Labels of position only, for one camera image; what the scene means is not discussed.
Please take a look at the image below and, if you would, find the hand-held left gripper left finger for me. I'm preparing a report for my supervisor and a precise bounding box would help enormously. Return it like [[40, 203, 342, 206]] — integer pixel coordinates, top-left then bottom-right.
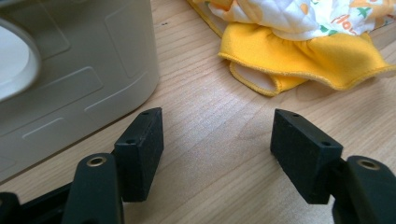
[[61, 106, 164, 224]]

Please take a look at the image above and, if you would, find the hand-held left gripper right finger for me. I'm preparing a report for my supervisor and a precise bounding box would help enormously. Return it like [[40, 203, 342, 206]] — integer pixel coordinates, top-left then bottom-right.
[[270, 108, 396, 224]]

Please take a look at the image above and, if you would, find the beige plastic bin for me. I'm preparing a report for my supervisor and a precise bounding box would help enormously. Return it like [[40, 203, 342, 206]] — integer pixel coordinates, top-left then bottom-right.
[[0, 0, 161, 185]]

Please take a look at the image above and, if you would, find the yellow and white printed garment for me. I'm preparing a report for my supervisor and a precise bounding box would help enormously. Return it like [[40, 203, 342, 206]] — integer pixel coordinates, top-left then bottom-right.
[[186, 0, 396, 97]]

